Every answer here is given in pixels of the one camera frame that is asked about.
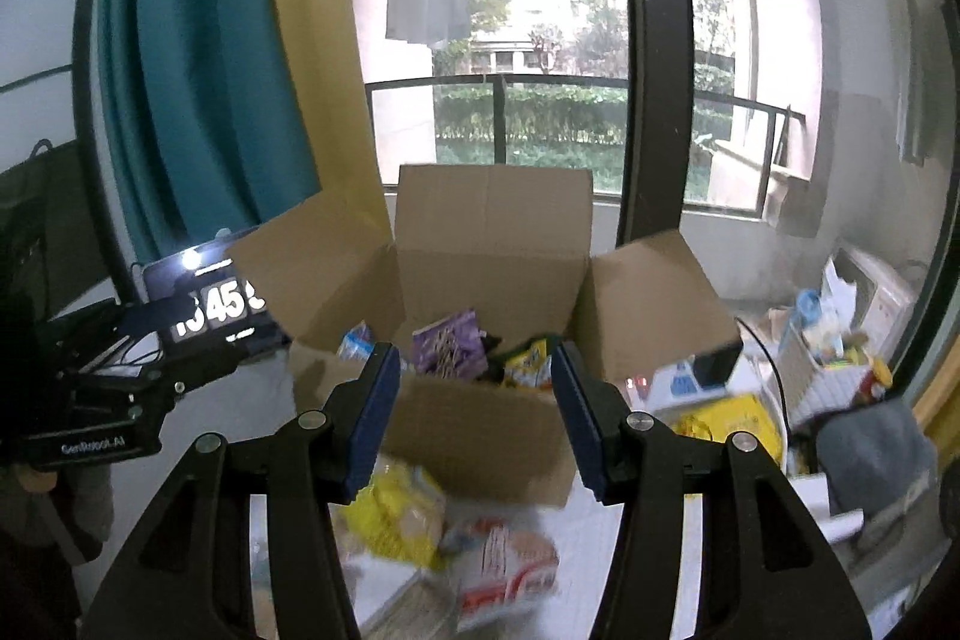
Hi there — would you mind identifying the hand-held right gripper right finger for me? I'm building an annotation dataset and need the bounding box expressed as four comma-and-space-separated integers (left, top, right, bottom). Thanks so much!
550, 340, 875, 640

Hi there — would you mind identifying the white plastic basket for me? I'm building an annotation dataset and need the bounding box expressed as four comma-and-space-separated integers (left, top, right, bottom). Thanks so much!
776, 310, 893, 431

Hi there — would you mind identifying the purple snack packet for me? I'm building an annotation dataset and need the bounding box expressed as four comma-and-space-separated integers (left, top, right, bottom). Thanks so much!
411, 308, 492, 378

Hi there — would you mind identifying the blue white snack packet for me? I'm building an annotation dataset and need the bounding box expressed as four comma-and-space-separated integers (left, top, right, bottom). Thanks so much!
336, 321, 376, 362

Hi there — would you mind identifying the black digital clock display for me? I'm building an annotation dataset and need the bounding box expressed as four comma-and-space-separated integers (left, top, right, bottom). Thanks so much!
141, 227, 290, 360

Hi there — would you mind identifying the yellow green snack packet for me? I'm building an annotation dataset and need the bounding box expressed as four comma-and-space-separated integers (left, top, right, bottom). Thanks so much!
501, 336, 560, 390

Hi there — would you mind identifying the blue plastic bag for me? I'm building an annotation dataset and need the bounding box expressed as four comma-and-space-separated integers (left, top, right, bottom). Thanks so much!
791, 289, 826, 341

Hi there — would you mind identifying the white blue box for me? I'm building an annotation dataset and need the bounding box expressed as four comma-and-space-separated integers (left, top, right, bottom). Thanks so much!
645, 361, 728, 416

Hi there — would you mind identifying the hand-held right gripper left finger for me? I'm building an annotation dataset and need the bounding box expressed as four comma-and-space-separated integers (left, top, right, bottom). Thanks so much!
79, 342, 402, 640

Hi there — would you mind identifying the brown cardboard box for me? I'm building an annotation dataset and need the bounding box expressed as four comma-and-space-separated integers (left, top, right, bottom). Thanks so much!
225, 162, 743, 510

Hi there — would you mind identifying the white plastic bag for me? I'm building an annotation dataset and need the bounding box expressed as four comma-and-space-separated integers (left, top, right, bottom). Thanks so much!
821, 256, 860, 319

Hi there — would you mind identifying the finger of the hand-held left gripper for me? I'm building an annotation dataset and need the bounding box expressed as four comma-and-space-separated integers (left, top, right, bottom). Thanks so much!
45, 299, 196, 357
67, 344, 252, 402

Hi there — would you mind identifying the yellow paper bag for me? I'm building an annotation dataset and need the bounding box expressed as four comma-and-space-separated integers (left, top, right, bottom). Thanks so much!
667, 394, 785, 468

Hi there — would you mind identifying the black balcony railing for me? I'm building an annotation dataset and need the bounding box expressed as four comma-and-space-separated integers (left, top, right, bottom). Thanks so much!
365, 74, 807, 214

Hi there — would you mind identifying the white appliance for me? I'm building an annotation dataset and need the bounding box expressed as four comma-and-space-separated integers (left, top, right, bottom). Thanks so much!
825, 246, 920, 341

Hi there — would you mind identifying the black cable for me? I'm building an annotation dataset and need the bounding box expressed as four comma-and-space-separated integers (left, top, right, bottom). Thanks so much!
739, 316, 790, 435

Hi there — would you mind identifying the yellow curtain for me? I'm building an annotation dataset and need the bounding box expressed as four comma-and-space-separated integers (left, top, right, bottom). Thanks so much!
262, 0, 395, 251

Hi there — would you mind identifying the black window frame post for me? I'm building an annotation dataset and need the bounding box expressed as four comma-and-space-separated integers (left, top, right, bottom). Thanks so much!
611, 0, 695, 251

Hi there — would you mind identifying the yellow snack bag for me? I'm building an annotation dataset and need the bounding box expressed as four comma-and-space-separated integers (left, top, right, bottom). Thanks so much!
334, 456, 449, 570

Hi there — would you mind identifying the teal curtain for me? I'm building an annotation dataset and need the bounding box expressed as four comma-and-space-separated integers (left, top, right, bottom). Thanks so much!
97, 0, 323, 266

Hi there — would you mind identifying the dark bag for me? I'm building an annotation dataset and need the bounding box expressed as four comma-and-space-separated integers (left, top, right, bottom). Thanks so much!
0, 139, 98, 311

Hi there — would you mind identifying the small black box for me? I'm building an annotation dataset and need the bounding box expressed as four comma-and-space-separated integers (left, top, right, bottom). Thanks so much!
694, 344, 745, 390

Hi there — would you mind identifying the red white snack packet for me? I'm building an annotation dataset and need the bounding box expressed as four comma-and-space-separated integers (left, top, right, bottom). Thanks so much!
439, 516, 562, 633

